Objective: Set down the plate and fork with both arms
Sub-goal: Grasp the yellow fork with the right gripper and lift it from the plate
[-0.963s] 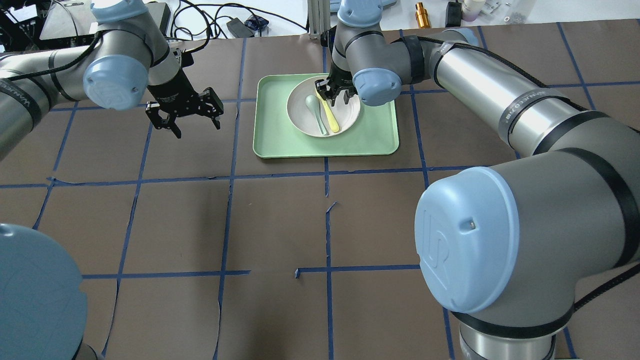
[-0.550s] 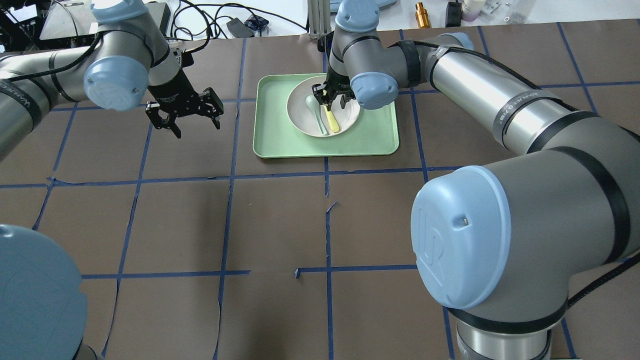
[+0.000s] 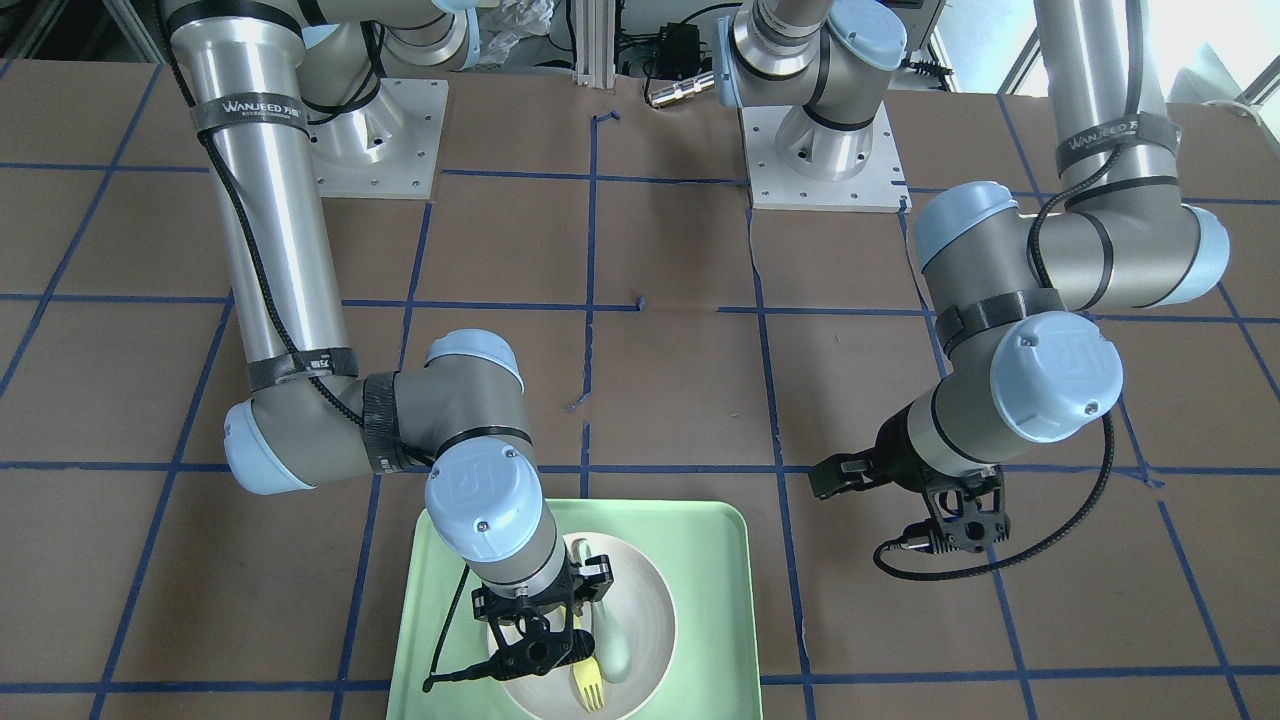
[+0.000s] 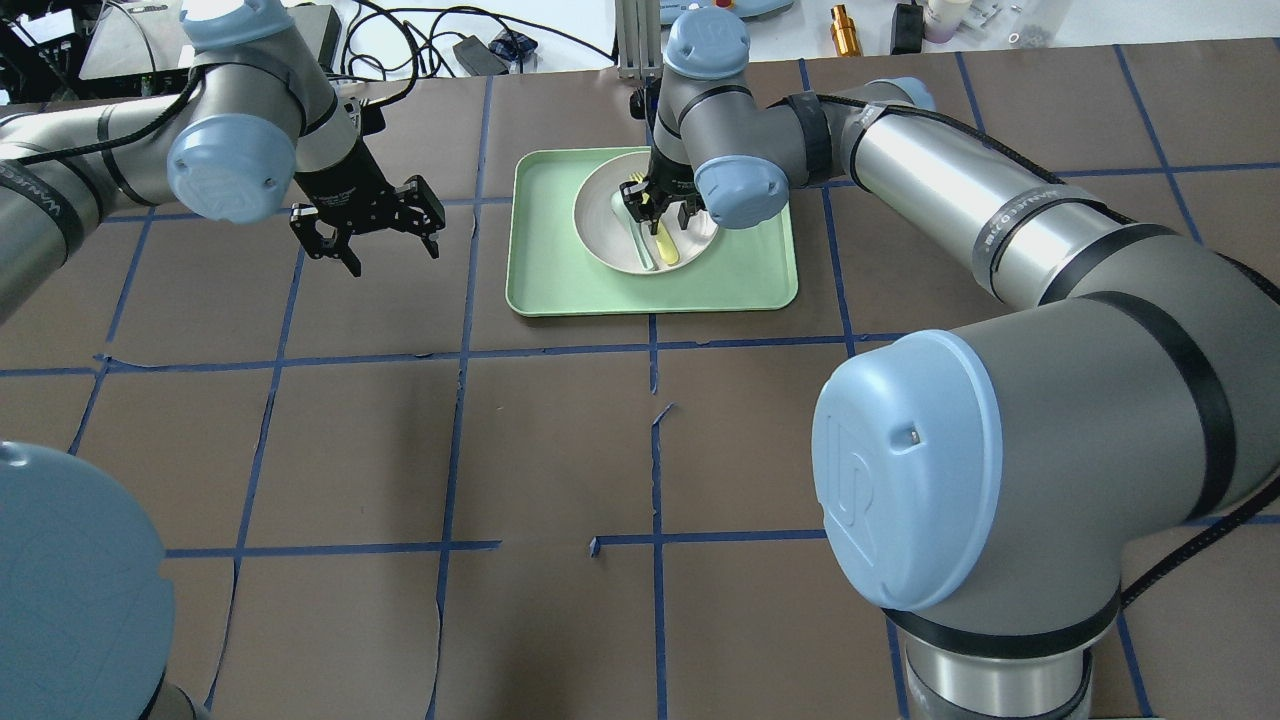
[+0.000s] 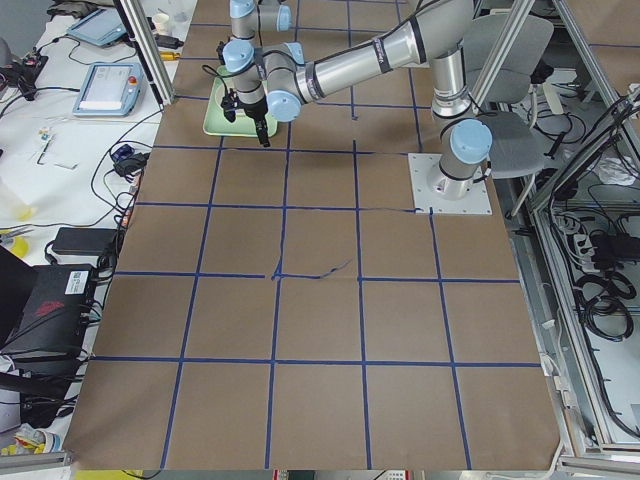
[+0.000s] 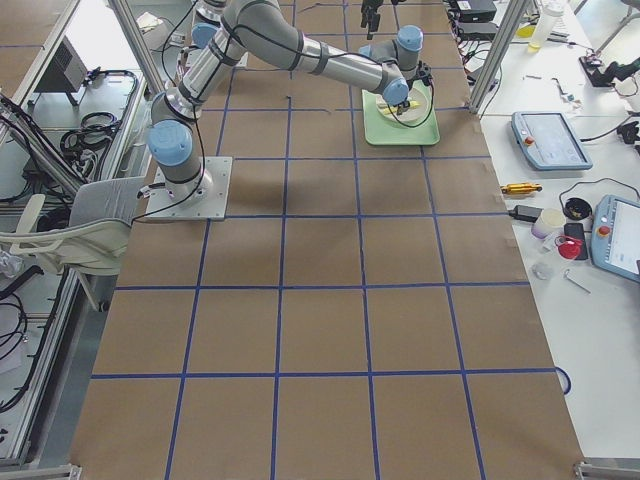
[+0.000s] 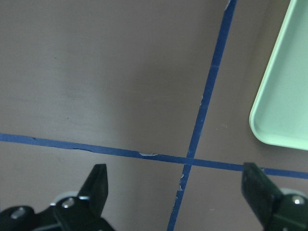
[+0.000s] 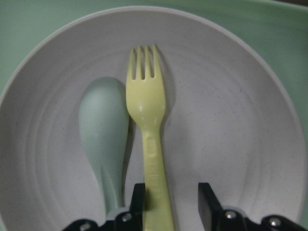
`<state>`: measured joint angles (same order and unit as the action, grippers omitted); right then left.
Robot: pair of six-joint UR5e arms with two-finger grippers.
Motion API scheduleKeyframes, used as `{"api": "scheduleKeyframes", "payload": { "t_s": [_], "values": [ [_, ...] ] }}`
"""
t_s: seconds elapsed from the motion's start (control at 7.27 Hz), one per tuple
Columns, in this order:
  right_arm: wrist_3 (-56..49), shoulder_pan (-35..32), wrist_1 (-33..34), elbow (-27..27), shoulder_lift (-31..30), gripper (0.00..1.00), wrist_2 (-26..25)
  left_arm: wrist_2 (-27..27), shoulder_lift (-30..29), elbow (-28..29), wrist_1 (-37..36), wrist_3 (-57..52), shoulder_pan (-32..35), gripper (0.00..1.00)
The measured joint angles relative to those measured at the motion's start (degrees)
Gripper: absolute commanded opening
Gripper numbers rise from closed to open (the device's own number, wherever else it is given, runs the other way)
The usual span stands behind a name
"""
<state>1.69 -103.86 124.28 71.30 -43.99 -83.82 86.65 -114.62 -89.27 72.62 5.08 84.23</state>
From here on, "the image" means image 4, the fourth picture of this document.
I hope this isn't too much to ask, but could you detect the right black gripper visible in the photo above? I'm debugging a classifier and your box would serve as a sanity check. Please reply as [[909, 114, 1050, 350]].
[[620, 150, 707, 234]]

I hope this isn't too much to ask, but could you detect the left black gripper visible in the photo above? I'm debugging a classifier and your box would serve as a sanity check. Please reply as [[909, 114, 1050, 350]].
[[289, 135, 447, 278]]

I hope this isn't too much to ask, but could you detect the yellow plastic fork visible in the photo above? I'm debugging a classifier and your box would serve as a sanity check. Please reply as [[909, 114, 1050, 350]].
[[627, 172, 680, 266]]

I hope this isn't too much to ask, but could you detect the white round plate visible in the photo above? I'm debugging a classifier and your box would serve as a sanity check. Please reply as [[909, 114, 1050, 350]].
[[573, 149, 721, 275]]

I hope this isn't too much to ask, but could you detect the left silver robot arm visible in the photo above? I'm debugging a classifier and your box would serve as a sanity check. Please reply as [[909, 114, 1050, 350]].
[[1, 1, 445, 719]]

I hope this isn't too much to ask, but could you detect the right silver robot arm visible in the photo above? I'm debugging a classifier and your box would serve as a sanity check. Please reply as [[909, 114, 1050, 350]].
[[622, 6, 1279, 719]]

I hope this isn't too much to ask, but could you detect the pale green plastic spoon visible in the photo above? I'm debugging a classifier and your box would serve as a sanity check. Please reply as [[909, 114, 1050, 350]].
[[611, 190, 657, 272]]

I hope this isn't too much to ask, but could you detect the light green tray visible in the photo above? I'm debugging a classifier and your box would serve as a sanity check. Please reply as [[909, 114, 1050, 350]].
[[506, 147, 799, 316]]

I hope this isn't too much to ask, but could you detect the black power adapter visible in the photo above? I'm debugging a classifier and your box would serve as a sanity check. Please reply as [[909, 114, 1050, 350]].
[[452, 35, 509, 77]]

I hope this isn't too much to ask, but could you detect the brass cylinder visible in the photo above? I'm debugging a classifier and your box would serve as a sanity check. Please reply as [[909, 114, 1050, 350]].
[[829, 4, 863, 56]]

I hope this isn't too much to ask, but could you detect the aluminium frame post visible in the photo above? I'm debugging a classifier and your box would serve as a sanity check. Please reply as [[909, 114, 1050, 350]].
[[614, 0, 664, 81]]

